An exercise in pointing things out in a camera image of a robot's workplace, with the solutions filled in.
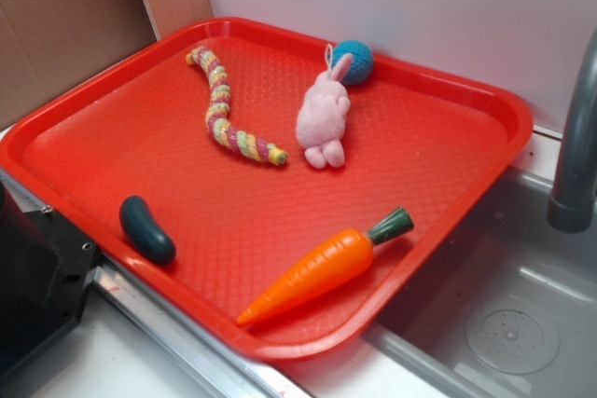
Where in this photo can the orange plastic toy carrot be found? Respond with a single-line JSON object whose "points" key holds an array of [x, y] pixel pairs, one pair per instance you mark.
{"points": [[328, 266]]}

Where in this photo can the red plastic tray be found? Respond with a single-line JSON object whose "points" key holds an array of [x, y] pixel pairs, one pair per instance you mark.
{"points": [[416, 138]]}

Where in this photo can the pink plush bunny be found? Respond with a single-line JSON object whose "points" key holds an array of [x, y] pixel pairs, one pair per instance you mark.
{"points": [[321, 121]]}

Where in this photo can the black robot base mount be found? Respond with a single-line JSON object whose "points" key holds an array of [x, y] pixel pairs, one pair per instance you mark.
{"points": [[47, 266]]}

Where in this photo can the brown cardboard panel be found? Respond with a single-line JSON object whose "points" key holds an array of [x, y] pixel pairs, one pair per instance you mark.
{"points": [[51, 46]]}

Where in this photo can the dark green toy cucumber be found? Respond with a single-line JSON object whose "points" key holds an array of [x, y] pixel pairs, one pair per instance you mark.
{"points": [[144, 232]]}

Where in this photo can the blue knitted ball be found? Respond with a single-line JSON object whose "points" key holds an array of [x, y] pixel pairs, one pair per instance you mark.
{"points": [[363, 61]]}

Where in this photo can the multicolour twisted rope toy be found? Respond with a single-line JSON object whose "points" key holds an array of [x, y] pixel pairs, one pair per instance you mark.
{"points": [[216, 118]]}

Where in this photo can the grey toy sink basin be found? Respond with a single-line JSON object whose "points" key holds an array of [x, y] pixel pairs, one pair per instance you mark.
{"points": [[504, 307]]}

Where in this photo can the grey faucet spout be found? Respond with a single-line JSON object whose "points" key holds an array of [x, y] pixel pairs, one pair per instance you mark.
{"points": [[573, 195]]}

